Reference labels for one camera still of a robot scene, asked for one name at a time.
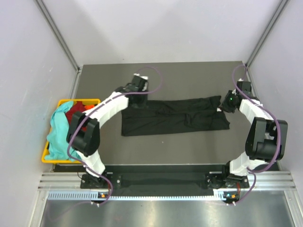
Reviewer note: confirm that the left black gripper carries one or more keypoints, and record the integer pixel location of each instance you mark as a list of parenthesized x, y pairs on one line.
[(143, 104)]

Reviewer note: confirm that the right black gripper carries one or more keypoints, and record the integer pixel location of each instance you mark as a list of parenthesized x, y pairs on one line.
[(225, 106)]

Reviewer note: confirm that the black t-shirt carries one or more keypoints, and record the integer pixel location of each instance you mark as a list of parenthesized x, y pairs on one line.
[(172, 117)]

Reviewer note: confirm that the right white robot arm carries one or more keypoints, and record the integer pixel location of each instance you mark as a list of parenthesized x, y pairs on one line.
[(266, 138)]

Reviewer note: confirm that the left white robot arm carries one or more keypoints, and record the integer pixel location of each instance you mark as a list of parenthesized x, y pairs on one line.
[(86, 125)]

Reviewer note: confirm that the yellow plastic bin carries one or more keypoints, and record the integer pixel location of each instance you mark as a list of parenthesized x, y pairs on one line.
[(85, 102)]

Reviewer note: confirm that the orange t-shirt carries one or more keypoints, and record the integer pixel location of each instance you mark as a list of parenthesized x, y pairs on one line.
[(87, 107)]

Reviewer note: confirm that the dark red t-shirt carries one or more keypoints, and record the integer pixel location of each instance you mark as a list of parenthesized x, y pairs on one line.
[(78, 107)]

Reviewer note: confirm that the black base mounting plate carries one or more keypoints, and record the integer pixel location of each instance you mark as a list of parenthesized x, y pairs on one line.
[(163, 180)]

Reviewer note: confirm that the teal t-shirt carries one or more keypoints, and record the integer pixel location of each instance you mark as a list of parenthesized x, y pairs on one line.
[(58, 145)]

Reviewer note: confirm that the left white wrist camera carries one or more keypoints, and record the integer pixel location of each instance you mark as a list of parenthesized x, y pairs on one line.
[(140, 82)]

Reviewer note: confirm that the slotted grey cable duct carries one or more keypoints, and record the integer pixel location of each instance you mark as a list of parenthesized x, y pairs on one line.
[(101, 196)]

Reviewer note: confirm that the left aluminium frame post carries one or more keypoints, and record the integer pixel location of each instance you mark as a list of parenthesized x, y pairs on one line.
[(58, 36)]

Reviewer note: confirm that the aluminium frame post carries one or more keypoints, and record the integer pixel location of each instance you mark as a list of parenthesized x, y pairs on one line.
[(58, 36), (282, 4)]

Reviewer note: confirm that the right aluminium frame post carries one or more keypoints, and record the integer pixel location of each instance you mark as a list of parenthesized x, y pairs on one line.
[(282, 4)]

